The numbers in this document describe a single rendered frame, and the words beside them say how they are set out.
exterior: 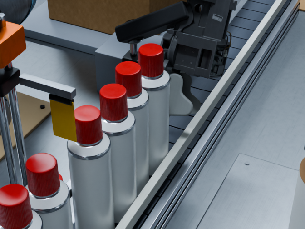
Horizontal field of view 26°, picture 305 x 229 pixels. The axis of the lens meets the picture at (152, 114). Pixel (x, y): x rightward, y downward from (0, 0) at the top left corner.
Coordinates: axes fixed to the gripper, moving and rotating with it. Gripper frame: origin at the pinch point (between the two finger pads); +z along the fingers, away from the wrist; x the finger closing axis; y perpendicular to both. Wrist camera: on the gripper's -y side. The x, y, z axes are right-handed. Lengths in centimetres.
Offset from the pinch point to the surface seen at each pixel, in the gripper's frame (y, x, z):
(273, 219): 20.5, -2.7, 7.8
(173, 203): 6.0, -2.4, 10.3
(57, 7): -37.7, 29.9, -11.4
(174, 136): 1.1, 6.1, 2.7
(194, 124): 4.4, 4.5, -0.4
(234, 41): -0.2, 33.3, -12.8
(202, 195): 8.3, 4.0, 9.7
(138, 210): 4.6, -12.5, 9.6
